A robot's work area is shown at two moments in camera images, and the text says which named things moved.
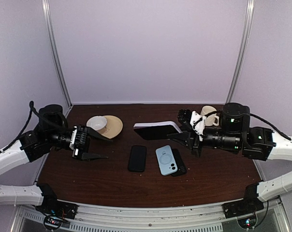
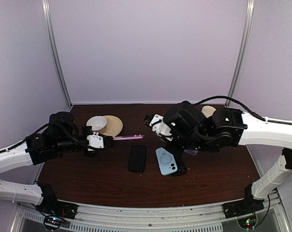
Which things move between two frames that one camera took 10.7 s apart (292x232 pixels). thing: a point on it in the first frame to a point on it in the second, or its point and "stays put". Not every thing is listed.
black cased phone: (138, 158) stays put
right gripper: (184, 138) to (173, 150)
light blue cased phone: (166, 160) stays put
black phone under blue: (181, 167) stays put
